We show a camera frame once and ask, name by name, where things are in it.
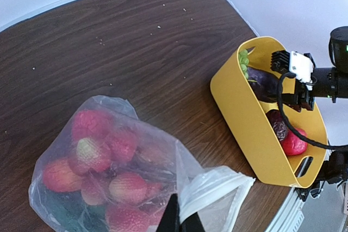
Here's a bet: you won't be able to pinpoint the black right camera cable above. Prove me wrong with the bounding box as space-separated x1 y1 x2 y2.
276 72 348 151

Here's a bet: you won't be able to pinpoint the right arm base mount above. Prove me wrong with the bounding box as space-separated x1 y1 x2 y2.
295 151 347 202

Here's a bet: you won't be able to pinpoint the dark red toy beet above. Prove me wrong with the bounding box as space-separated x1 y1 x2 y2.
266 110 289 142

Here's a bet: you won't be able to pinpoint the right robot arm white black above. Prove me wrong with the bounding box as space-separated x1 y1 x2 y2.
271 26 347 112

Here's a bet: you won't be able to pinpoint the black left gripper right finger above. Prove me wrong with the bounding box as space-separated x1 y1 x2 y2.
179 212 204 232

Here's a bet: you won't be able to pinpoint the green toy grapes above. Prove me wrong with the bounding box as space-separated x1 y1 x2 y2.
238 49 249 79

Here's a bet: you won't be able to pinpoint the front aluminium rail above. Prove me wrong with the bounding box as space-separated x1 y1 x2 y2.
265 188 305 232

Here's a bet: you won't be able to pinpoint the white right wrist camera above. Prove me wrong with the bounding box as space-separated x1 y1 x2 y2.
271 50 314 91

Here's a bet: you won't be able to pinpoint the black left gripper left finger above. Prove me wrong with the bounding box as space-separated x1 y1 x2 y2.
156 193 180 232

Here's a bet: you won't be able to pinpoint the pink toy fruit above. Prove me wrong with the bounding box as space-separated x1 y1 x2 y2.
281 130 307 156

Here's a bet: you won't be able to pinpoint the purple toy eggplant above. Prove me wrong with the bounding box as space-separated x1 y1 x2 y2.
247 67 279 103

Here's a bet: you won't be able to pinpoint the clear polka dot zip bag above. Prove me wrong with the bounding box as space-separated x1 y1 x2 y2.
28 96 254 231

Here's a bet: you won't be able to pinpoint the yellow plastic basket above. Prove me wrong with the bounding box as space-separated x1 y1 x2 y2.
210 36 326 188

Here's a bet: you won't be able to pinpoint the red toy cherries bunch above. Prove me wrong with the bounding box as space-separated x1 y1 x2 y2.
42 109 164 231

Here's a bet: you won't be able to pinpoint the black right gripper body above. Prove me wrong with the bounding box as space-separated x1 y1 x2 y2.
269 78 315 112

